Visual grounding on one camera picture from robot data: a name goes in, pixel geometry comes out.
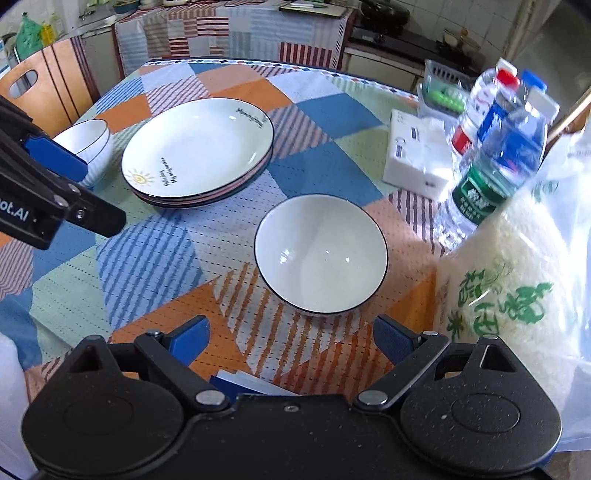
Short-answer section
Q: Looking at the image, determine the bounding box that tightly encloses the clear bag of rice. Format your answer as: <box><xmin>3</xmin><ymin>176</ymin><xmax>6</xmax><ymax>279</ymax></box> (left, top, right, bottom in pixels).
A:
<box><xmin>435</xmin><ymin>131</ymin><xmax>591</xmax><ymax>455</ymax></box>

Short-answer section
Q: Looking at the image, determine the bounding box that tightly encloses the cutting board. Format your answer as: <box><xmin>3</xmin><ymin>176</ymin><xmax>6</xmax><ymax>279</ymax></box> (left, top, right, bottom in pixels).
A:
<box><xmin>278</xmin><ymin>1</ymin><xmax>348</xmax><ymax>18</ymax></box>

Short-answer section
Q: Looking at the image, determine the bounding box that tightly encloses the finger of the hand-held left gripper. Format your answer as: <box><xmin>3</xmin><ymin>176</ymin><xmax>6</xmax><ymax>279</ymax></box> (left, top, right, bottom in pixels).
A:
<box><xmin>0</xmin><ymin>137</ymin><xmax>127</xmax><ymax>239</ymax></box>
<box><xmin>0</xmin><ymin>96</ymin><xmax>89</xmax><ymax>187</ymax></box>

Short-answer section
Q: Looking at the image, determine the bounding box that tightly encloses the white tissue pack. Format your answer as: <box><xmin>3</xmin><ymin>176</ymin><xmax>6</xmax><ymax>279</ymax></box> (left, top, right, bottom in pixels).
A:
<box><xmin>382</xmin><ymin>109</ymin><xmax>457</xmax><ymax>201</ymax></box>

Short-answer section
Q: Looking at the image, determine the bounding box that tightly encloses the green plastic bag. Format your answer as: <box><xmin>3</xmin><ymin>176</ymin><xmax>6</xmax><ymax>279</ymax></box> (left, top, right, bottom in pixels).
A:
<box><xmin>15</xmin><ymin>13</ymin><xmax>45</xmax><ymax>52</ymax></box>

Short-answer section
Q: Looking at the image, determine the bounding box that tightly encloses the red label water bottle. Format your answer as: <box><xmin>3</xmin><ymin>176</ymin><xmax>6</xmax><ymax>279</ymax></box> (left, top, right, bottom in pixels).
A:
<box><xmin>450</xmin><ymin>58</ymin><xmax>517</xmax><ymax>158</ymax></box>

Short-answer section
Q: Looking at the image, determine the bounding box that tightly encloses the striped patchwork counter cloth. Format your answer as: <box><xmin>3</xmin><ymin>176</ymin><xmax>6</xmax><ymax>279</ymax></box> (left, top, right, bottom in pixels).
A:
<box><xmin>113</xmin><ymin>4</ymin><xmax>355</xmax><ymax>80</ymax></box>

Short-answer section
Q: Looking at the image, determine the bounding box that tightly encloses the black wok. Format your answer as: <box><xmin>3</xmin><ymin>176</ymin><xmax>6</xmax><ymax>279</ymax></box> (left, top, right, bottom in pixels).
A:
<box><xmin>359</xmin><ymin>0</ymin><xmax>411</xmax><ymax>29</ymax></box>

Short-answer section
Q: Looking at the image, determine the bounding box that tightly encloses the orange wooden chair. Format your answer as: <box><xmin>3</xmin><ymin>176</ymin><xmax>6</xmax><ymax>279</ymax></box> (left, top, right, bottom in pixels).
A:
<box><xmin>0</xmin><ymin>36</ymin><xmax>101</xmax><ymax>139</ymax></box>

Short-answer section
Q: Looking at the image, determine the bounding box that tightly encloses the blue white packet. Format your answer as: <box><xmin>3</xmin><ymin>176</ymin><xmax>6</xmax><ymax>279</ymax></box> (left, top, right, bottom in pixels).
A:
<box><xmin>209</xmin><ymin>368</ymin><xmax>303</xmax><ymax>398</ymax></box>

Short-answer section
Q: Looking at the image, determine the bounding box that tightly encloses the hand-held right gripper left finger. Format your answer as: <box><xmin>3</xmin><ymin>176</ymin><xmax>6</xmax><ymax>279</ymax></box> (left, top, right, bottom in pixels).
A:
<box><xmin>58</xmin><ymin>315</ymin><xmax>232</xmax><ymax>413</ymax></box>

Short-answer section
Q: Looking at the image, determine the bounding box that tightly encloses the white plastic bag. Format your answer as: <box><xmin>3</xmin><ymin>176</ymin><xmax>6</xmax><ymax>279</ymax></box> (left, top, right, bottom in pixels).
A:
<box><xmin>0</xmin><ymin>331</ymin><xmax>40</xmax><ymax>480</ymax></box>

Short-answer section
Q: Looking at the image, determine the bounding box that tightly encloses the white ribbed bowl black rim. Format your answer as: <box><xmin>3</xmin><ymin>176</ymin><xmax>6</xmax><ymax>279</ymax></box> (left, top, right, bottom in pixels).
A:
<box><xmin>253</xmin><ymin>194</ymin><xmax>389</xmax><ymax>318</ymax></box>
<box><xmin>52</xmin><ymin>119</ymin><xmax>113</xmax><ymax>191</ymax></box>

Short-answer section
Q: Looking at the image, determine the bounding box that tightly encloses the small cooking pot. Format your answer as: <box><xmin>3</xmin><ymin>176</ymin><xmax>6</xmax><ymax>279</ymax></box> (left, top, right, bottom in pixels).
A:
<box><xmin>442</xmin><ymin>27</ymin><xmax>474</xmax><ymax>52</ymax></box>

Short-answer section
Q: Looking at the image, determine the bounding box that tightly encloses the blue cap water bottle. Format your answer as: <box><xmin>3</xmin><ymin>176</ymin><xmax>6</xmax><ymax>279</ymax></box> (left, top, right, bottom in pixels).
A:
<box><xmin>519</xmin><ymin>69</ymin><xmax>549</xmax><ymax>100</ymax></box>

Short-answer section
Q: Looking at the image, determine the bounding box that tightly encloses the blue label water bottle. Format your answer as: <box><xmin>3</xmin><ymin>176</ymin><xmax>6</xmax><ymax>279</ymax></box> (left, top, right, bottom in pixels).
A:
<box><xmin>478</xmin><ymin>73</ymin><xmax>522</xmax><ymax>141</ymax></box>

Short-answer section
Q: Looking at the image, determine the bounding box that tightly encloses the patchwork tablecloth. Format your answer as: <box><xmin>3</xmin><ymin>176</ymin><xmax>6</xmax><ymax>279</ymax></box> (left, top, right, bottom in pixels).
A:
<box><xmin>0</xmin><ymin>58</ymin><xmax>462</xmax><ymax>404</ymax></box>

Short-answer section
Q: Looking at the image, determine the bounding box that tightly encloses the black stove counter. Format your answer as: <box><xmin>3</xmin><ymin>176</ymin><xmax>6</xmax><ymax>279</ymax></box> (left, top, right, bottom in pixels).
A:
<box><xmin>344</xmin><ymin>18</ymin><xmax>485</xmax><ymax>84</ymax></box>

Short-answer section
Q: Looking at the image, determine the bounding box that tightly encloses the green label water bottle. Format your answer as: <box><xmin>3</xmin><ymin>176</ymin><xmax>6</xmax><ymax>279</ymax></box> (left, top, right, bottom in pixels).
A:
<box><xmin>433</xmin><ymin>88</ymin><xmax>561</xmax><ymax>254</ymax></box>

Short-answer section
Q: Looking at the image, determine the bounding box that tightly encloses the white plate black rim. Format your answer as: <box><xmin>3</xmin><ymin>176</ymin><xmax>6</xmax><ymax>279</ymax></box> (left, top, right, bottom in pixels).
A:
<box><xmin>120</xmin><ymin>97</ymin><xmax>276</xmax><ymax>200</ymax></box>

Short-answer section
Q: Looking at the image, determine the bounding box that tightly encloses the clear plastic basket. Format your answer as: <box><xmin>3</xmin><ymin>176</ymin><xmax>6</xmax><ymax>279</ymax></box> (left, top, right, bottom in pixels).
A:
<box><xmin>417</xmin><ymin>58</ymin><xmax>477</xmax><ymax>117</ymax></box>

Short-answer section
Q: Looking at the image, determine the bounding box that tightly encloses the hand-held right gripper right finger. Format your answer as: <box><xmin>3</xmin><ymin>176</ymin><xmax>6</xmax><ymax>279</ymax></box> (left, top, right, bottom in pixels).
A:
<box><xmin>352</xmin><ymin>314</ymin><xmax>528</xmax><ymax>409</ymax></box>

